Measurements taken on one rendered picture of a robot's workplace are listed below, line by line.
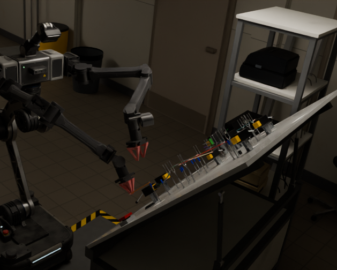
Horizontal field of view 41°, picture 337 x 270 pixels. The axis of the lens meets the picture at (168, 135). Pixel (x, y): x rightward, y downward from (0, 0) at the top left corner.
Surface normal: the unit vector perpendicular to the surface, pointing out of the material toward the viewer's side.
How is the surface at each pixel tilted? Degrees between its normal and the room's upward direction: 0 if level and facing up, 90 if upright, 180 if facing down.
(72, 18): 90
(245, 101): 90
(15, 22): 90
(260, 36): 90
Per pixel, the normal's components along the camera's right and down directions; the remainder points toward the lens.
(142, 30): -0.67, 0.25
